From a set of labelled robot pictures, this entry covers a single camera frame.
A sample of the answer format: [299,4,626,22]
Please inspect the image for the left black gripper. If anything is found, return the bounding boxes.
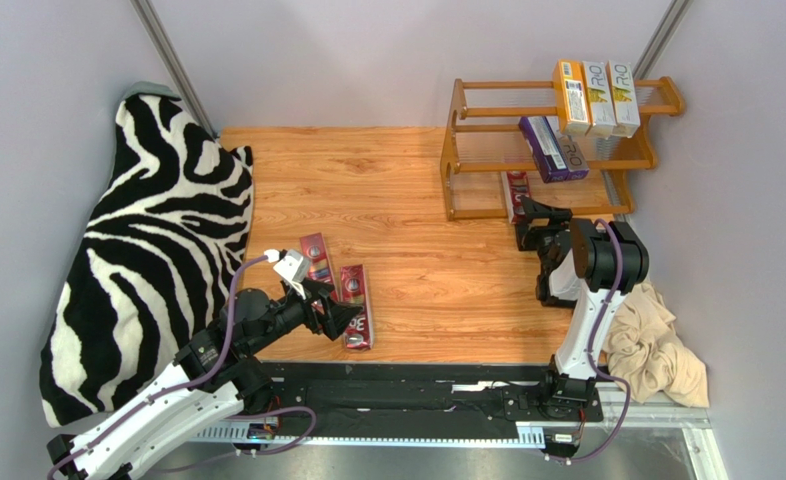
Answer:
[245,277,363,355]

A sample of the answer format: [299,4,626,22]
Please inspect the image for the red 3d toothpaste box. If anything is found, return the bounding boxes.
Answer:
[340,264,375,351]
[500,171,530,224]

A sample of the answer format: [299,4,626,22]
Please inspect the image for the purple white R.O.C.S. toothpaste box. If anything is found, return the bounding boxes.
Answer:
[547,117,590,181]

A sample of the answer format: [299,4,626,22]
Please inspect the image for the silver yellow R.O.C.S. toothpaste box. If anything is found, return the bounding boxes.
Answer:
[582,61,617,138]

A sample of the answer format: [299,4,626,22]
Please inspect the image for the orange white R.O.C.S. toothpaste box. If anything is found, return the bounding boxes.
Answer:
[607,60,641,138]

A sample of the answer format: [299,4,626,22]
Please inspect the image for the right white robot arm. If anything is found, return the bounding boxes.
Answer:
[515,196,650,419]

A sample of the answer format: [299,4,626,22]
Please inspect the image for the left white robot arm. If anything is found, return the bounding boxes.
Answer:
[47,280,363,479]

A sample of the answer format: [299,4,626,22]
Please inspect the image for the orange wooden shelf rack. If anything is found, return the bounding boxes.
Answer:
[439,76,686,220]

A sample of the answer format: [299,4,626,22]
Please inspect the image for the small red toothpaste box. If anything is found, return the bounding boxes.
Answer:
[299,233,335,285]

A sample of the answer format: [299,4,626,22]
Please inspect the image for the beige crumpled cloth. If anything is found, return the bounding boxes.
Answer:
[603,281,710,409]

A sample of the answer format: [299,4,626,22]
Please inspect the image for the zebra pattern cushion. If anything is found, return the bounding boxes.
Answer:
[38,85,255,428]

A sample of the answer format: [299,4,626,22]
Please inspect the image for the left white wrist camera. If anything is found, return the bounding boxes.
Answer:
[273,249,310,300]

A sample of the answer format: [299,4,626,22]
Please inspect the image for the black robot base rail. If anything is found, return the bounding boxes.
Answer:
[230,361,604,456]

